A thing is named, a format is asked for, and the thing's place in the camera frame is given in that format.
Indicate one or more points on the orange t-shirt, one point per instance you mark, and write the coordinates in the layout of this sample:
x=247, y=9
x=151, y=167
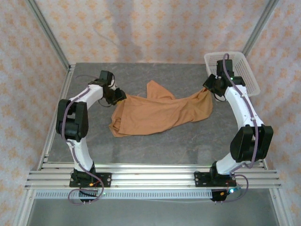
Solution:
x=150, y=113

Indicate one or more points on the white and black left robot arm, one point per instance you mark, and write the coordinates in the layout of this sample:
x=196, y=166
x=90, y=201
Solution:
x=81, y=150

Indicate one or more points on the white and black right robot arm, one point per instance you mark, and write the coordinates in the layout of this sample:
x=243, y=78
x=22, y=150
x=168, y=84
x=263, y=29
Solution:
x=242, y=106

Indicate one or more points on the white perforated plastic basket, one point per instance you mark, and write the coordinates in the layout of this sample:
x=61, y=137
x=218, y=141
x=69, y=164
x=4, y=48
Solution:
x=249, y=77

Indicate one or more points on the black base electronics box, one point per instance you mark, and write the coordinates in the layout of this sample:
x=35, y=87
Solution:
x=88, y=193
x=217, y=196

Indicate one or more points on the aluminium frame post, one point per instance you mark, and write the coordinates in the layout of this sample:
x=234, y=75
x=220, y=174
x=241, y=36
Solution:
x=261, y=26
x=48, y=33

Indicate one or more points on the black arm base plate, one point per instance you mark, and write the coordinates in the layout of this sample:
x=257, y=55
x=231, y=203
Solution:
x=200, y=179
x=107, y=180

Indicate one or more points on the aluminium mounting rail beam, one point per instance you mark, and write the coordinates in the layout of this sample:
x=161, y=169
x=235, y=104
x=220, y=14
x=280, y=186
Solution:
x=152, y=179

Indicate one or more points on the aluminium frame leg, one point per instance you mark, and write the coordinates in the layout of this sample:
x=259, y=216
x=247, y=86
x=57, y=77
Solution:
x=23, y=212
x=281, y=207

